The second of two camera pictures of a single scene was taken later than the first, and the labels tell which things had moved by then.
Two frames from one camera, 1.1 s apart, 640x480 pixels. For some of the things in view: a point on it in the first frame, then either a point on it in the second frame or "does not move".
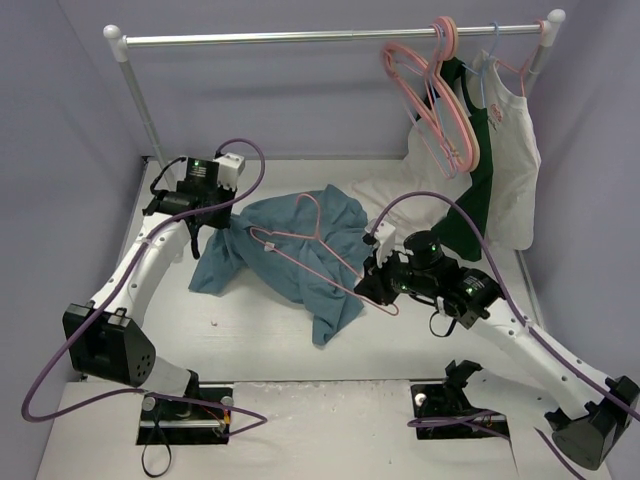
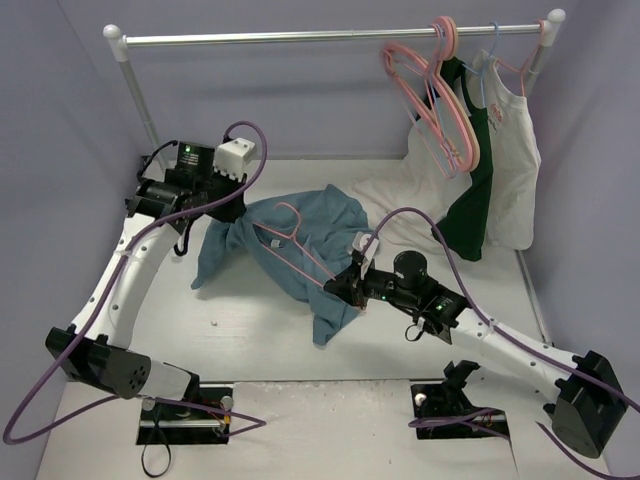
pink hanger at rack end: x=521 y=70 does not move
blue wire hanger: x=484 y=65 does not move
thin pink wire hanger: x=395 y=313 -> x=316 y=282
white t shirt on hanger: x=515 y=154 does not move
